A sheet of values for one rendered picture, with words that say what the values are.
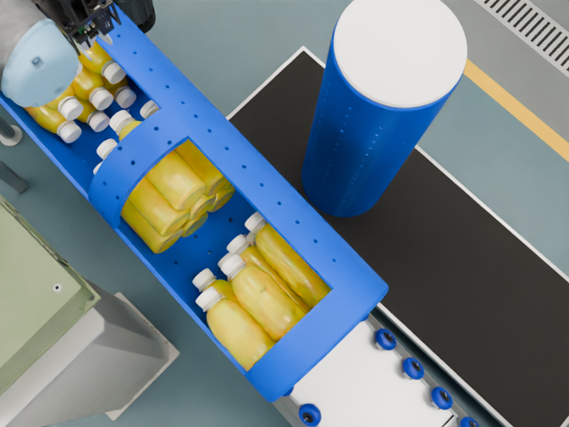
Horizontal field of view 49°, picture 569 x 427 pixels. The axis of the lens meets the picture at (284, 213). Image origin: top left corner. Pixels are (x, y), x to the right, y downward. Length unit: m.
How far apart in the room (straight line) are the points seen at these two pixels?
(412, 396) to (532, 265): 1.07
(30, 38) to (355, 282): 0.61
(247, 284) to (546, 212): 1.64
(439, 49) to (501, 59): 1.31
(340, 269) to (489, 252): 1.27
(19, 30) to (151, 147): 0.46
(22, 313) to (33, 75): 0.46
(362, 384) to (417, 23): 0.74
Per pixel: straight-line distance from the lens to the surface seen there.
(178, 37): 2.55
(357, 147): 1.53
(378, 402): 1.29
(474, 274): 2.19
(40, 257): 0.98
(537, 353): 2.24
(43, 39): 0.61
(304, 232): 1.01
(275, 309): 1.04
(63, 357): 1.08
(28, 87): 0.61
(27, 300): 0.98
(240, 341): 1.06
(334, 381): 1.27
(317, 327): 0.96
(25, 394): 1.10
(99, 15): 0.85
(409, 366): 1.24
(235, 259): 1.07
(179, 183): 1.06
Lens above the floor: 2.19
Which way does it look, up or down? 75 degrees down
